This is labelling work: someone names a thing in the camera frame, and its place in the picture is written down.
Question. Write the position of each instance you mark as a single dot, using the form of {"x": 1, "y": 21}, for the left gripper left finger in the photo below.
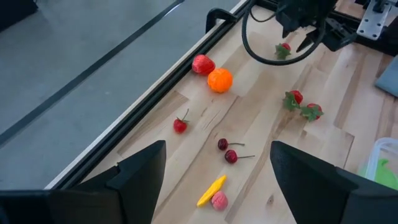
{"x": 136, "y": 193}

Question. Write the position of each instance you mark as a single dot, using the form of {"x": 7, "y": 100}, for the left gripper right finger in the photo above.
{"x": 317, "y": 196}

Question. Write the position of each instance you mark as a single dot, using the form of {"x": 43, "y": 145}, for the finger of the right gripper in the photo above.
{"x": 286, "y": 31}
{"x": 312, "y": 38}

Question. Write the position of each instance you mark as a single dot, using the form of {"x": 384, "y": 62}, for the small strawberry with green leaves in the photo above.
{"x": 295, "y": 98}
{"x": 283, "y": 50}
{"x": 313, "y": 111}

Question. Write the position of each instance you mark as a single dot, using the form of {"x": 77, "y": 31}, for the green pear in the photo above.
{"x": 385, "y": 175}

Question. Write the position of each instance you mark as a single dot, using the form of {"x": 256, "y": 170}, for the small strawberry with long stem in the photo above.
{"x": 180, "y": 126}

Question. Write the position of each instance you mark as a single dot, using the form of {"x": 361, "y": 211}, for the orange fruit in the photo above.
{"x": 220, "y": 80}

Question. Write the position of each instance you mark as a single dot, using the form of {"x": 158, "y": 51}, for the medium leafless red strawberry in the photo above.
{"x": 203, "y": 64}

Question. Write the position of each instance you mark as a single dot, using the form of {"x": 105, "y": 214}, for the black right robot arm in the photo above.
{"x": 391, "y": 43}

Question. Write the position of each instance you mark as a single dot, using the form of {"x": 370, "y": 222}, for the clear plastic tupperware container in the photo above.
{"x": 373, "y": 152}

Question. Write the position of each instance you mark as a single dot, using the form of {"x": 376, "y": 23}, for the grey tupperware lid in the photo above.
{"x": 388, "y": 77}

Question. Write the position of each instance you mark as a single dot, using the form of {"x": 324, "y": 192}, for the dark red cherry with stem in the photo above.
{"x": 222, "y": 144}
{"x": 231, "y": 156}

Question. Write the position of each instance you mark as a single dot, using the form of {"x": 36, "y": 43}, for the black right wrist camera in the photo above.
{"x": 340, "y": 34}

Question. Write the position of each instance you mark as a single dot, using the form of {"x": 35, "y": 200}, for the silver metal bracket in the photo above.
{"x": 373, "y": 20}

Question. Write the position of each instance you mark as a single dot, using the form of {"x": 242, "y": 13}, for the black frame clamp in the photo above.
{"x": 217, "y": 14}

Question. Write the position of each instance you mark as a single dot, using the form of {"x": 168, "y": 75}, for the black aluminium table frame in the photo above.
{"x": 147, "y": 105}

